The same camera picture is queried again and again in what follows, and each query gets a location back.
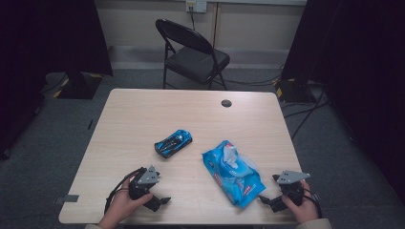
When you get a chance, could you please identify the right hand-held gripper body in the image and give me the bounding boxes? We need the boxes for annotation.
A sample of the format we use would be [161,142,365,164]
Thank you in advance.
[275,170,311,206]

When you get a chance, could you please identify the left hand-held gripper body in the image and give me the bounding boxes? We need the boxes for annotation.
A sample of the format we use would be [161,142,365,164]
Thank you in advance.
[128,165,161,201]

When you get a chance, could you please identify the blue wet wipes pack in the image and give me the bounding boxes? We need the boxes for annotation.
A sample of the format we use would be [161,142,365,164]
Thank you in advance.
[202,139,266,209]

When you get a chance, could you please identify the blue toy car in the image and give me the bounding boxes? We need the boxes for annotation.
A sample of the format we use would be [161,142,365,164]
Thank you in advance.
[154,129,194,159]

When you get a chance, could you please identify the person's right hand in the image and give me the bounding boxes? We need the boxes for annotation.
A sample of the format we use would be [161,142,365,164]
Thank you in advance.
[281,180,320,225]

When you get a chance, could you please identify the person's left hand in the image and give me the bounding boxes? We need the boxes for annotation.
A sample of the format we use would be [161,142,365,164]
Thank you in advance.
[98,178,155,229]

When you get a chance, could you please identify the grey tape strip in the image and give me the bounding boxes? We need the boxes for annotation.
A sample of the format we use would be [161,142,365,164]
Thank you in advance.
[53,194,80,205]

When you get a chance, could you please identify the black floor box yellow tape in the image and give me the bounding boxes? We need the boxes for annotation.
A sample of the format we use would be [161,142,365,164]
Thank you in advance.
[273,77,317,104]

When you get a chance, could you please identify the black stand base yellow tape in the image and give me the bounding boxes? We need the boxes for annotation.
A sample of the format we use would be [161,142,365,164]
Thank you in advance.
[53,71,104,100]

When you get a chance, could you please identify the black folding chair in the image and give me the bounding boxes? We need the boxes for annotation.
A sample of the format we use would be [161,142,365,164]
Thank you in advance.
[155,18,231,92]

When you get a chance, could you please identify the black curtain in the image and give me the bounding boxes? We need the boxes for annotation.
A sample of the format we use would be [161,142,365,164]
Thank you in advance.
[281,0,405,204]
[0,0,115,160]

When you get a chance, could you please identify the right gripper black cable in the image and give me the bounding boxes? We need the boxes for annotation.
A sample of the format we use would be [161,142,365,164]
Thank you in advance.
[302,187,323,220]

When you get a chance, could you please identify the black floor cables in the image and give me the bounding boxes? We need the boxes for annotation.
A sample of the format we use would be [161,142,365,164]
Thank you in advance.
[219,65,330,141]

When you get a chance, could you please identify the white wall socket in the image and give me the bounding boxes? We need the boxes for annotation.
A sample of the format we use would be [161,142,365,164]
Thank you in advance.
[185,0,208,14]

